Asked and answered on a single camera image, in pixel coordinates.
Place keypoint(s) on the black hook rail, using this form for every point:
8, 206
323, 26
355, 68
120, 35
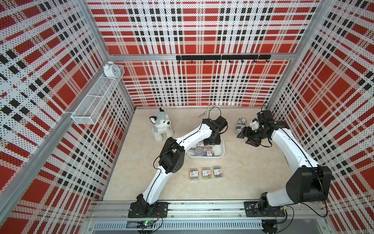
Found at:
222, 57

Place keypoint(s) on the round clear clip tub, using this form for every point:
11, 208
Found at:
199, 152

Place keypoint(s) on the grey white husky plush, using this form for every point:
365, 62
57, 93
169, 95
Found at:
161, 125

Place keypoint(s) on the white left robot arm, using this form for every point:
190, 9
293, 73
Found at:
171, 158

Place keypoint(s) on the white plastic storage box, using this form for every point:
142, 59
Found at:
219, 150

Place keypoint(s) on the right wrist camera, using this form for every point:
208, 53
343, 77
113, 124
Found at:
263, 118

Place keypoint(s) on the white handled scissors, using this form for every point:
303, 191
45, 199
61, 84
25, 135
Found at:
209, 108

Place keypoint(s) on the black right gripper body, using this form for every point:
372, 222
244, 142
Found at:
254, 137

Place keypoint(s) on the white wire mesh shelf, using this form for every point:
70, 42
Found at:
92, 106

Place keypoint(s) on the white alarm clock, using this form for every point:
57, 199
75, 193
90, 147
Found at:
111, 70

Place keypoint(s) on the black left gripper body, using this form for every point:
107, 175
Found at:
213, 140

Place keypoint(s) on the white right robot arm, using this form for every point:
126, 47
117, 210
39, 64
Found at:
310, 182

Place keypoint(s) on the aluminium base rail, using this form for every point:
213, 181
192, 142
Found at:
204, 217

